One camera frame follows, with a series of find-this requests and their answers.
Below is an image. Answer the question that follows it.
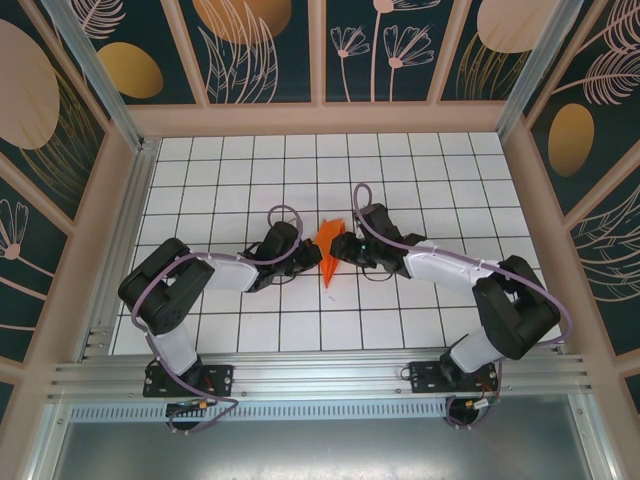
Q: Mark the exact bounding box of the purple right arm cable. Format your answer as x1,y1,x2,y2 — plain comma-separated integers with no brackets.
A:
352,183,575,431

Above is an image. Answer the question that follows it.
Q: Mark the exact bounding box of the orange square paper sheet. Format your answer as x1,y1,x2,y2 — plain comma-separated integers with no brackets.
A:
315,217,349,290

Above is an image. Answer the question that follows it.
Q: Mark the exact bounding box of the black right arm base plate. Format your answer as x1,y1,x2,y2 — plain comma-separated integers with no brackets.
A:
408,359,500,396

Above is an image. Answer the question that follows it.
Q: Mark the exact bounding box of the long aluminium mounting rail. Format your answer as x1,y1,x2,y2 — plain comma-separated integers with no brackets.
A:
47,352,594,401

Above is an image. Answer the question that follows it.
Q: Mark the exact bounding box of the aluminium side rail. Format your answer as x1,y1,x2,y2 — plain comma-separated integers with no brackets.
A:
77,137,161,361

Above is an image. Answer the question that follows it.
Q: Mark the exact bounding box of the aluminium frame bar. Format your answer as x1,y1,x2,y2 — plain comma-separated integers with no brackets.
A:
19,399,76,480
569,394,626,480

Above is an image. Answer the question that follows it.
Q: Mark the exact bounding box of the grey metal sheet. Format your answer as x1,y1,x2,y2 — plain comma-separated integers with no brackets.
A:
37,419,609,480

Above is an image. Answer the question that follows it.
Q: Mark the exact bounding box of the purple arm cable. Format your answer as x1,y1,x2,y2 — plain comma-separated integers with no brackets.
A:
130,203,306,436
352,183,575,431

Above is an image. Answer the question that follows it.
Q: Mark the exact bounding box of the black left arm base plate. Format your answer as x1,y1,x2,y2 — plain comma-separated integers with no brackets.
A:
142,363,236,400

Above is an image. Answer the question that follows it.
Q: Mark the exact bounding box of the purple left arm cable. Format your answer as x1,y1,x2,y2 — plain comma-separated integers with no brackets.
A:
130,203,306,436

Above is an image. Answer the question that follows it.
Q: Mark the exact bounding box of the aluminium corner post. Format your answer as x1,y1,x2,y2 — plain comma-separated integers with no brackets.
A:
497,0,584,144
39,0,146,151

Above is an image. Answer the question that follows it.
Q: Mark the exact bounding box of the perforated metal cable duct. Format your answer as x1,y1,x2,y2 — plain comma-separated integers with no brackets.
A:
69,404,576,424

